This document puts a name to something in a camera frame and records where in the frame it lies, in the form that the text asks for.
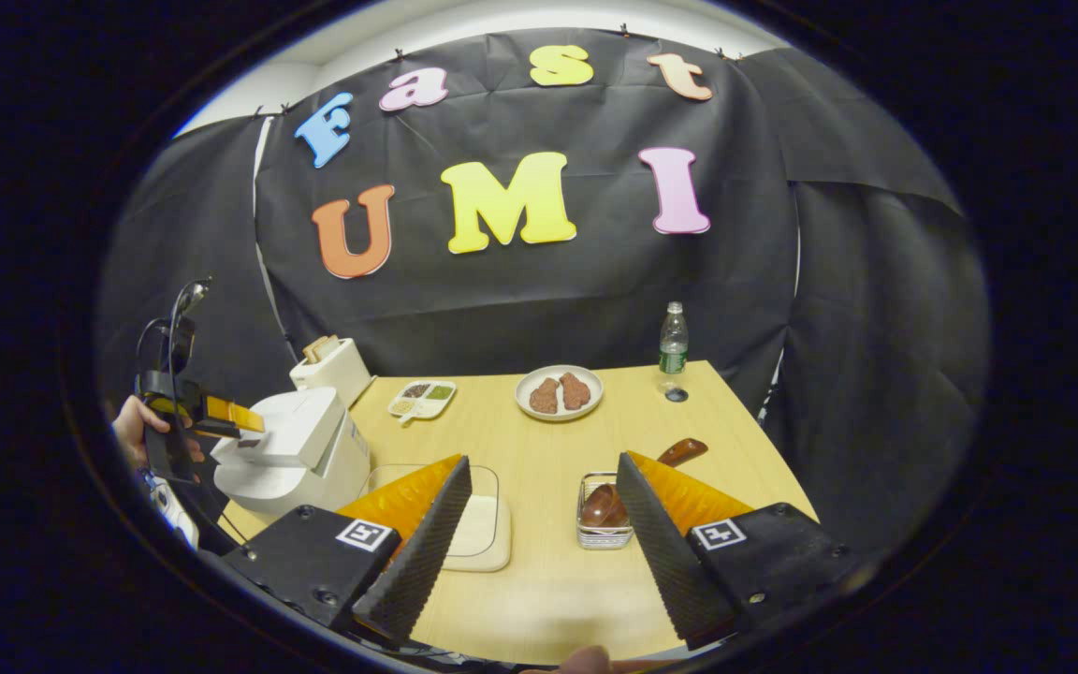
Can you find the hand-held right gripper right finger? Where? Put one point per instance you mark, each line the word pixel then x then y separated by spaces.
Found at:
pixel 665 562

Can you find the clear rice container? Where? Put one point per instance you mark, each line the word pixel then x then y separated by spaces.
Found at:
pixel 483 534

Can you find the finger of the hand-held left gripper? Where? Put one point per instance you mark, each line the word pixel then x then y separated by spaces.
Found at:
pixel 235 414

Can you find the white round plate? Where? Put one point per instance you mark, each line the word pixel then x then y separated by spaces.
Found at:
pixel 595 384

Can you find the white divided condiment dish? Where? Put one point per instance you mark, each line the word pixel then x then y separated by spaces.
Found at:
pixel 422 401

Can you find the clear plastic water bottle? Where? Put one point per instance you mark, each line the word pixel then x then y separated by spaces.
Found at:
pixel 673 342

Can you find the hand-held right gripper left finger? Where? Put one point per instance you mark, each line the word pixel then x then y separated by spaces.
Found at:
pixel 427 552

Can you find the brown wooden spoon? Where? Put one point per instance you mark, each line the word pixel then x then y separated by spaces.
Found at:
pixel 600 505

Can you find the white rice cooker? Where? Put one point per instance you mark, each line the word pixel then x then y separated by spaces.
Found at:
pixel 300 449

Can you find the toast bread slice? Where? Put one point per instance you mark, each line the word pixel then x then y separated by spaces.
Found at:
pixel 313 352
pixel 328 345

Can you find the brown meat piece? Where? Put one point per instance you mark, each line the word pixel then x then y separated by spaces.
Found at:
pixel 575 390
pixel 545 396

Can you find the white toaster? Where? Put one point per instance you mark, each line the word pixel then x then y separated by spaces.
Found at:
pixel 338 374

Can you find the black backdrop cloth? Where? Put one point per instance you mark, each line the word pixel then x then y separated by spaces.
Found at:
pixel 876 374

